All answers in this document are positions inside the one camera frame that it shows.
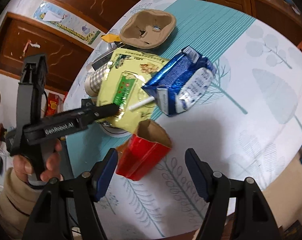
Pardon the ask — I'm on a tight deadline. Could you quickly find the clear round plate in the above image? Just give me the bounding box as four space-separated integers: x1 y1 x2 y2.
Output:
99 121 131 138

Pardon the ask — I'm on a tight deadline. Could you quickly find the beige sleeve forearm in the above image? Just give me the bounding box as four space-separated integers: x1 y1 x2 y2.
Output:
0 168 41 239

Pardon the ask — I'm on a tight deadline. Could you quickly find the red cardboard box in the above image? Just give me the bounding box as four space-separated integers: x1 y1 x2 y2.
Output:
116 119 172 181

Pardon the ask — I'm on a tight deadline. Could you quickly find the giraffe height chart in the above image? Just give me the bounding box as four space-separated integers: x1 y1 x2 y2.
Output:
33 1 103 46

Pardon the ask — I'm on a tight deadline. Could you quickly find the tree-patterned tablecloth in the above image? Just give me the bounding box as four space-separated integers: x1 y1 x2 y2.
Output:
63 0 302 238

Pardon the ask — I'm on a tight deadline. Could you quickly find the yellow-green snack bag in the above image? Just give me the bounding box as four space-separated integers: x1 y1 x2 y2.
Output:
97 48 169 133

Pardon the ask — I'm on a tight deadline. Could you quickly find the red gift box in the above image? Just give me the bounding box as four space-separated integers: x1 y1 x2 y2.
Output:
45 93 62 116

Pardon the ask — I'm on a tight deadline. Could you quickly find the yellow foil wrapper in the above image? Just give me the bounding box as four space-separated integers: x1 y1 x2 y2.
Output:
101 34 122 43

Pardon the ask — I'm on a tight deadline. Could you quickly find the brown pulp cup tray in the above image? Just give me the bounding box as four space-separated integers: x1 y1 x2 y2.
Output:
120 9 176 49

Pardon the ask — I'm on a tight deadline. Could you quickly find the blue milk carton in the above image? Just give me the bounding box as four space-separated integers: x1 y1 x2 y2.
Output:
128 46 217 116

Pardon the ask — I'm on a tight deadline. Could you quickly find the checkered paper cup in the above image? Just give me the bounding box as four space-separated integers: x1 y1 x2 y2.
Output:
84 63 110 97

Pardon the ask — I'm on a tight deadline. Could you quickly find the left brown wooden door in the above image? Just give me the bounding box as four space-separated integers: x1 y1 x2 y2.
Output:
0 12 93 94

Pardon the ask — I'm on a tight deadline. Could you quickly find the person's left hand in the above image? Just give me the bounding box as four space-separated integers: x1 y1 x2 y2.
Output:
13 139 62 183

